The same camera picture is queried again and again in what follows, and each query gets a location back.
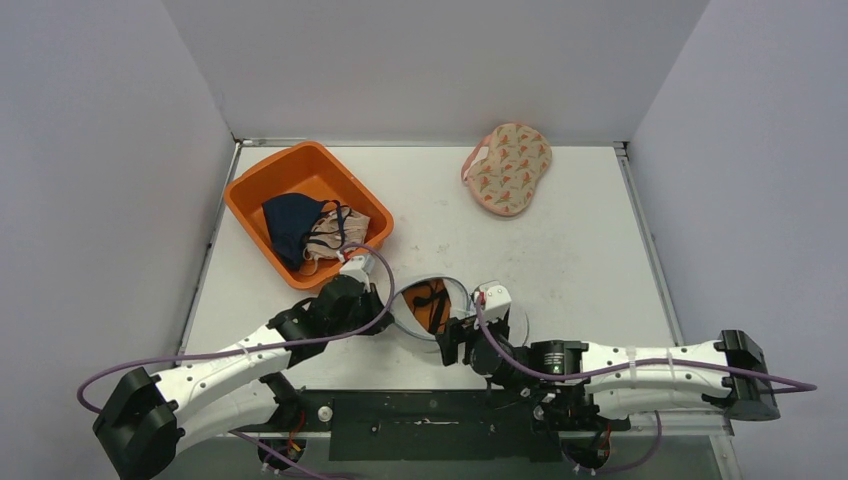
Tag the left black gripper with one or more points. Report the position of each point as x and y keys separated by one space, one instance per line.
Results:
x=373 y=302

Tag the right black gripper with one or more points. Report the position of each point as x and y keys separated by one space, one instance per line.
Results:
x=452 y=339

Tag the orange plastic tub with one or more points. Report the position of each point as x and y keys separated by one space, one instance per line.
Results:
x=307 y=168

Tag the navy blue bra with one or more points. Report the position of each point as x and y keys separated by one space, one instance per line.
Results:
x=289 y=217

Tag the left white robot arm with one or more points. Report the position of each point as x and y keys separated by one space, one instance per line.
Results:
x=151 y=417

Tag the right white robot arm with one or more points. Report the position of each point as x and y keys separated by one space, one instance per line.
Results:
x=577 y=382

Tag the orange bra in bag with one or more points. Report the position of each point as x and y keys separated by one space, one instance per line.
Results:
x=430 y=304

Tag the beige bra in tub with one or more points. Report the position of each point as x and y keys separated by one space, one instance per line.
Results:
x=333 y=229

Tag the floral padded bra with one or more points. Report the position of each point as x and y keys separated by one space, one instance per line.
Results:
x=503 y=170

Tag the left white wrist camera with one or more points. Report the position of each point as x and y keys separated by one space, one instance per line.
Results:
x=359 y=267

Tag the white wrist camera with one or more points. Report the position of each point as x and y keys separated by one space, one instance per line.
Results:
x=359 y=267
x=494 y=301

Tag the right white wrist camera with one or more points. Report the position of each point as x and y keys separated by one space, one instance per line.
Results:
x=494 y=301

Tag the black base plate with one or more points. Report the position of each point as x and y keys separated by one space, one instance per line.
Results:
x=446 y=425

